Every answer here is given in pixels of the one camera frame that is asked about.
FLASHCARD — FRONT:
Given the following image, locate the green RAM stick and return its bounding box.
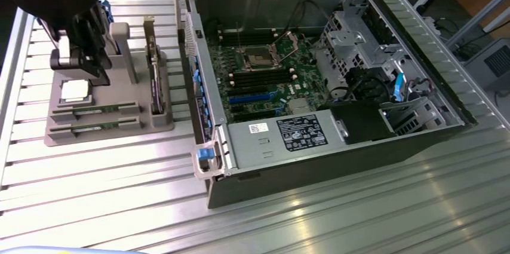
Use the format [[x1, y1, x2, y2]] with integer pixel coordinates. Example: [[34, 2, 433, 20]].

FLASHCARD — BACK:
[[52, 103, 139, 115], [48, 119, 142, 133]]

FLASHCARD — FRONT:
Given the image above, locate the black RAM slot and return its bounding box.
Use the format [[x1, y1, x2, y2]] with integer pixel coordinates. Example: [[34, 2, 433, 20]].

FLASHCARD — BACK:
[[221, 28, 273, 36], [233, 79, 294, 89], [230, 72, 291, 81], [230, 68, 290, 77], [221, 32, 274, 40]]

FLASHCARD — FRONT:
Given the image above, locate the silver CPU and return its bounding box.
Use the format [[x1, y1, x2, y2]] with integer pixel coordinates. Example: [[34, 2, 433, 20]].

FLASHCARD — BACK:
[[59, 80, 94, 101]]

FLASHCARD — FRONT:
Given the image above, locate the graphics card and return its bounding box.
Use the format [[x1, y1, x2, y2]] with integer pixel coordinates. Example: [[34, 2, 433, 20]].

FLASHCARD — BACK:
[[142, 16, 167, 117]]

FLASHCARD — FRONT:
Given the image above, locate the grey parts rack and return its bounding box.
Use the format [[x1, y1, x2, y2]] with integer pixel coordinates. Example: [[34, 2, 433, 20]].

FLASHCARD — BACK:
[[43, 22, 175, 148]]

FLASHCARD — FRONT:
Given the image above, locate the CPU socket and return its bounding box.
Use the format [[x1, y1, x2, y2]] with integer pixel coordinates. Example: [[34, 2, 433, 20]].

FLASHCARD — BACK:
[[234, 44, 281, 72]]

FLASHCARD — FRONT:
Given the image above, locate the blue expansion slot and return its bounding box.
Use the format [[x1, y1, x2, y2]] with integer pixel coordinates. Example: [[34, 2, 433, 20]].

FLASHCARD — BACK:
[[227, 92, 277, 105]]

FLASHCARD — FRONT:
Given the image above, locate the metal socket cover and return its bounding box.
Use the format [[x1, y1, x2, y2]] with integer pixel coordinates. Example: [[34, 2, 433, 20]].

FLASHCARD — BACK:
[[270, 31, 299, 57]]

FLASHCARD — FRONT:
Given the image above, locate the blue case latch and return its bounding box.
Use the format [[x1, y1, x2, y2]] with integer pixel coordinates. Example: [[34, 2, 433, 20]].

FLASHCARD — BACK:
[[195, 148, 213, 163]]

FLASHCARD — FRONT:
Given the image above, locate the black expansion slot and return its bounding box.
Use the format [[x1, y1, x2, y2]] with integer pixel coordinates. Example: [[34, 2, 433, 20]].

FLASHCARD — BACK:
[[233, 109, 281, 121]]

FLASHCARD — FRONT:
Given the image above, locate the green motherboard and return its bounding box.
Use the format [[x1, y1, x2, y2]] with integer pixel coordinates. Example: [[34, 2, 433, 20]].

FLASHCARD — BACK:
[[207, 20, 333, 124]]

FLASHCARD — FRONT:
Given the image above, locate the grey power supply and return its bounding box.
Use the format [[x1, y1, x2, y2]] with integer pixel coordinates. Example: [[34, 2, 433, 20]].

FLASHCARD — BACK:
[[221, 108, 352, 176]]

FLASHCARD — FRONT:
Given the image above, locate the silver chipset heat sink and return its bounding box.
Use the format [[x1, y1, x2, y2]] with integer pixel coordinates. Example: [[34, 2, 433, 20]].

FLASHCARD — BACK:
[[287, 99, 314, 115]]

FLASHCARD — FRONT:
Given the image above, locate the metal disk bay cage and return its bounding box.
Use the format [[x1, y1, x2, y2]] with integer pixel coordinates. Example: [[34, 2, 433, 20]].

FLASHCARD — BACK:
[[318, 8, 386, 88]]

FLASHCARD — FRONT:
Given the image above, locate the open black PC case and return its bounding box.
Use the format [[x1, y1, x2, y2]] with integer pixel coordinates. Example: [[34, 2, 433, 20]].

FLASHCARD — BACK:
[[174, 0, 478, 209]]

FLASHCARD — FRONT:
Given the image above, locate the blue and yellow object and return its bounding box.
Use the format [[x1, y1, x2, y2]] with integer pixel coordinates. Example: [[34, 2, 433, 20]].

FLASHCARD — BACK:
[[0, 245, 82, 254]]

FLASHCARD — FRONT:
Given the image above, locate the black fan shroud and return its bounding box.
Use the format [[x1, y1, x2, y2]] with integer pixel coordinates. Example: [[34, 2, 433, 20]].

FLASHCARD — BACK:
[[330, 98, 401, 146]]

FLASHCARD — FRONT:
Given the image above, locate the grey computer tower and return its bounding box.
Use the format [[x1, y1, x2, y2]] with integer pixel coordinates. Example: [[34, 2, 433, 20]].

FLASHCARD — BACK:
[[464, 38, 510, 93]]

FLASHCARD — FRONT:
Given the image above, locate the black looped wire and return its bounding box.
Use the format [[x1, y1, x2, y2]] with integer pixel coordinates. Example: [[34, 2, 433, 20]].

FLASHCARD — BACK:
[[287, 0, 333, 33]]

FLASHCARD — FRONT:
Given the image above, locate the blue flat wire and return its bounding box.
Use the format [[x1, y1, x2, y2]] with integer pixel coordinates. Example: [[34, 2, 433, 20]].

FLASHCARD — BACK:
[[392, 71, 406, 105]]

